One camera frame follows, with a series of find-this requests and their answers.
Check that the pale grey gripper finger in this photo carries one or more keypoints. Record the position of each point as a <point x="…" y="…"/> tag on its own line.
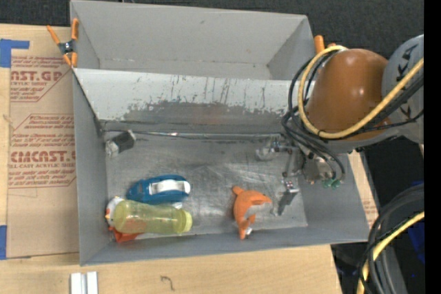
<point x="272" y="150"/>
<point x="288" y="196"/>

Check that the white and orange toy penguin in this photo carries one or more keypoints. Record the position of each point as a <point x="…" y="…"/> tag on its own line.
<point x="111" y="211"/>

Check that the black and white small box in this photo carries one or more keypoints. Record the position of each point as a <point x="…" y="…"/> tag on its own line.
<point x="121" y="143"/>

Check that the brown cardboard board red print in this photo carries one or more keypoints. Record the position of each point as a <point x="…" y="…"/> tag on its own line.
<point x="38" y="217"/>

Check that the yellow-green plastic bottle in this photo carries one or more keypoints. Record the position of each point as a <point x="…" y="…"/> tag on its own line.
<point x="151" y="218"/>

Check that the grey metal bin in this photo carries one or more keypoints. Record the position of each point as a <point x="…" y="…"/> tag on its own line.
<point x="193" y="155"/>

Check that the blue tape dispenser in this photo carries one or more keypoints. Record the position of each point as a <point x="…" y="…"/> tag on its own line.
<point x="151" y="192"/>

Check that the orange toy dolphin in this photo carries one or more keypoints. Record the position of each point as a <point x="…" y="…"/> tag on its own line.
<point x="245" y="204"/>

